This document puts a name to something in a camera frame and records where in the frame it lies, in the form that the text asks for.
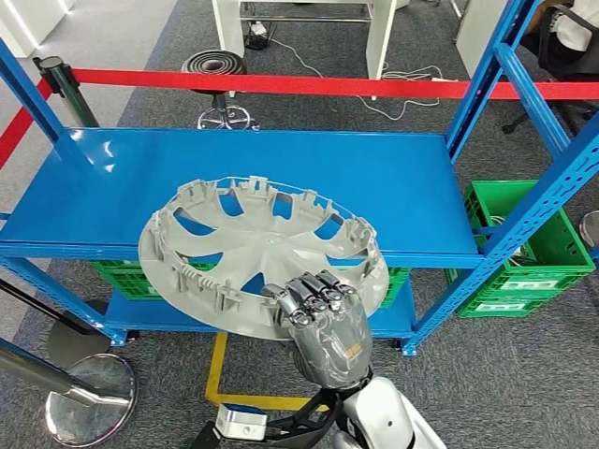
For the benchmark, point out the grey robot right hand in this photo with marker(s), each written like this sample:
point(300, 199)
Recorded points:
point(332, 341)

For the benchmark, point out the grey plastic wheel cover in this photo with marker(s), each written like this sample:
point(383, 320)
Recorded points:
point(262, 248)

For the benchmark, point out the blue metal shelf rack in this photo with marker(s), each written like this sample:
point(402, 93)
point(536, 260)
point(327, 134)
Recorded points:
point(280, 161)

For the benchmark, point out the yellow floor tape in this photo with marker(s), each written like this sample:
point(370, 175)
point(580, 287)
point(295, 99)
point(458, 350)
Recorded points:
point(216, 365)

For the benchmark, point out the black robot foot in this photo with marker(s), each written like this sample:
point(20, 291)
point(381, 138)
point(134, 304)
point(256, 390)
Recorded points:
point(203, 439)

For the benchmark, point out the white desk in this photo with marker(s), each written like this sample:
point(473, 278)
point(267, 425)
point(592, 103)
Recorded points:
point(381, 37)

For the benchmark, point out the black round stool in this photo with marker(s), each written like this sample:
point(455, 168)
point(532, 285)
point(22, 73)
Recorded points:
point(214, 65)

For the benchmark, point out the black power box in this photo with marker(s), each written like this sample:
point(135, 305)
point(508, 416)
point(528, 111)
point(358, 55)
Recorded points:
point(257, 37)

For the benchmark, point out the chrome stanchion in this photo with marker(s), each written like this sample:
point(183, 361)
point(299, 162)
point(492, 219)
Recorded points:
point(94, 403)

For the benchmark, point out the chrome round base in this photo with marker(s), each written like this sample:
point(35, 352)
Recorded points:
point(591, 229)

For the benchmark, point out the white desk panel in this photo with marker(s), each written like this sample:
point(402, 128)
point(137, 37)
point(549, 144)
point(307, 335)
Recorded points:
point(482, 37)

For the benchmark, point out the person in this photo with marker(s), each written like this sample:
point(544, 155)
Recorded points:
point(575, 31)

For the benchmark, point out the white lit display plinth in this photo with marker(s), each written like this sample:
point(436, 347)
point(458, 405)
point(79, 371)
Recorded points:
point(28, 21)

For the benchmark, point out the black camera bracket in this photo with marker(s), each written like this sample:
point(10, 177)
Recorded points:
point(304, 427)

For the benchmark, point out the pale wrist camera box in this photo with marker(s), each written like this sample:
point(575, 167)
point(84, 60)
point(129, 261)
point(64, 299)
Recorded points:
point(241, 422)

